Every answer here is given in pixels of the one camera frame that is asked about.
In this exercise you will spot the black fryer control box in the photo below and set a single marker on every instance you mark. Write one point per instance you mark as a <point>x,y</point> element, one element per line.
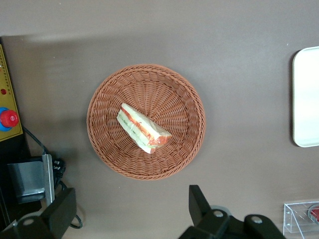
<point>13,152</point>

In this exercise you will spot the triangle sandwich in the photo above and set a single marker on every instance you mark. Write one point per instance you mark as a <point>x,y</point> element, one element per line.
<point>142,127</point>

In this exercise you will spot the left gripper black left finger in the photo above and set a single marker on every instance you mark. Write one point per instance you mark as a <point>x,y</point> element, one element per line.
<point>61,211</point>

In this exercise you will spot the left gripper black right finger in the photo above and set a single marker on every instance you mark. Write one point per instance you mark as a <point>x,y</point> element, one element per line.
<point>199,206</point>

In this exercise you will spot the round brown wicker basket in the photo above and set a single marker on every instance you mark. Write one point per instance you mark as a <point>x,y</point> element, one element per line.
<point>169,99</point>

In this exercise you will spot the beige plastic tray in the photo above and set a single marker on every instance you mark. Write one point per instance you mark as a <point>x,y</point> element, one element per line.
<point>307,99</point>

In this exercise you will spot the yellow control panel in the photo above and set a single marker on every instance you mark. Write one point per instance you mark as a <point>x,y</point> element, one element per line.
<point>7,74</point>

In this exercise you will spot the red emergency stop button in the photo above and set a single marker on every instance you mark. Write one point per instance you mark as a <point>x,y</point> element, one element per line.
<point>8,119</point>

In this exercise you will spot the grey metal bracket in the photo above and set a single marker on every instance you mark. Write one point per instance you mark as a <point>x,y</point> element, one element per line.
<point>30,179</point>

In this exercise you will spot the clear acrylic bottle rack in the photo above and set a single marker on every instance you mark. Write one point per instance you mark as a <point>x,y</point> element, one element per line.
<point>296,219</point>

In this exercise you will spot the small red indicator button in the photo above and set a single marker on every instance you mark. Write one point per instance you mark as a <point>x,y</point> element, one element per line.
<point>3,91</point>

